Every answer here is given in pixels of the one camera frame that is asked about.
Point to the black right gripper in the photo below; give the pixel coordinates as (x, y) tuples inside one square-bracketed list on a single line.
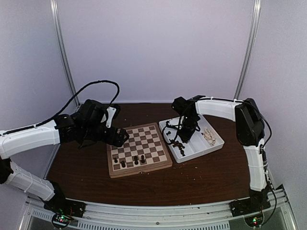
[(187, 136)]

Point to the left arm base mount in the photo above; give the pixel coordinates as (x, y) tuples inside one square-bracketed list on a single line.
[(59, 204)]

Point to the dark chess knight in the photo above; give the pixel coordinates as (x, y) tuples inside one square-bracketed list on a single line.
[(178, 144)]

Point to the aluminium frame post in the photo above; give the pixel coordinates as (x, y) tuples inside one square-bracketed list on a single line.
[(63, 54), (255, 19)]

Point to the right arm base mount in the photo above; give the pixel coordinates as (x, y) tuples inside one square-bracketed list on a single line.
[(256, 202)]

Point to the left aluminium frame post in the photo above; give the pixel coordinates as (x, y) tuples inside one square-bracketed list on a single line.
[(63, 54)]

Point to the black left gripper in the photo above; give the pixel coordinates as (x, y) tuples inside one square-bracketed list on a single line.
[(111, 139)]

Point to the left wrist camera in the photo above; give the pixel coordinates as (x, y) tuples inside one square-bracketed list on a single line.
[(110, 114)]

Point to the wooden chess board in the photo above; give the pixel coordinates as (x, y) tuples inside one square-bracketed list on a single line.
[(144, 140)]

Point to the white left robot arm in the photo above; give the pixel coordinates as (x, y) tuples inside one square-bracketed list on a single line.
[(23, 140)]

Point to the aluminium front rail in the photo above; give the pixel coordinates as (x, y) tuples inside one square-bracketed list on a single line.
[(212, 216)]

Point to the white plastic divided tray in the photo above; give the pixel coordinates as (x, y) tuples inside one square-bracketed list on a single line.
[(197, 146)]

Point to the right aluminium frame post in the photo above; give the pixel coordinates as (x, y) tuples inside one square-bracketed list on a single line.
[(255, 19)]

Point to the pile of white chess pieces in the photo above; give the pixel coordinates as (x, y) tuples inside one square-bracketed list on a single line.
[(209, 136)]

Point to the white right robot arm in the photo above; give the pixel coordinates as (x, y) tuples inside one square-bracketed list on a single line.
[(249, 130)]

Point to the dark chess rook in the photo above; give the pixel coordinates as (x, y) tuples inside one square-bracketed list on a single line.
[(136, 160)]

